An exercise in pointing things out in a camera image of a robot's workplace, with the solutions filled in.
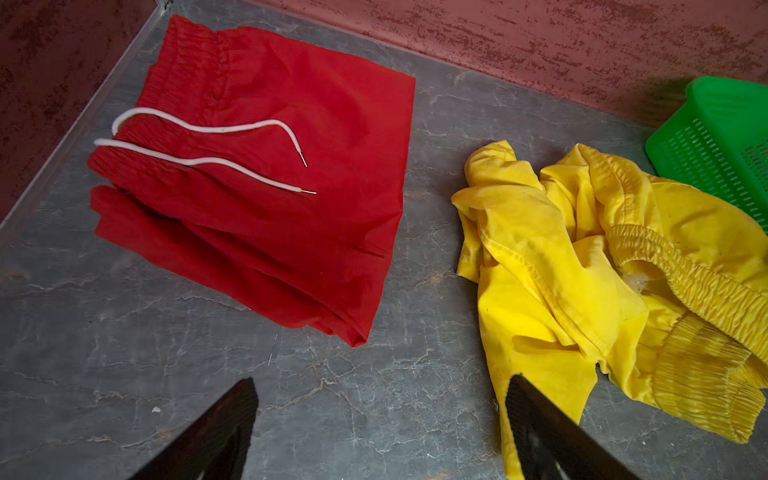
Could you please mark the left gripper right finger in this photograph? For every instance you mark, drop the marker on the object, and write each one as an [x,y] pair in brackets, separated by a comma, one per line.
[549,444]

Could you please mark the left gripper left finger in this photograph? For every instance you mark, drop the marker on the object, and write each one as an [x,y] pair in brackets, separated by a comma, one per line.
[215,446]

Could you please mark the yellow shorts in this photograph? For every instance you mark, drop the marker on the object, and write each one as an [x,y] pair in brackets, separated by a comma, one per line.
[593,267]

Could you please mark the red shorts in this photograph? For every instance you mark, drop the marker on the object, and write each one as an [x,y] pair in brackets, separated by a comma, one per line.
[264,168]

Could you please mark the green plastic basket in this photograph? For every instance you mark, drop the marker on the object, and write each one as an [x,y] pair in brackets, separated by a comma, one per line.
[717,142]

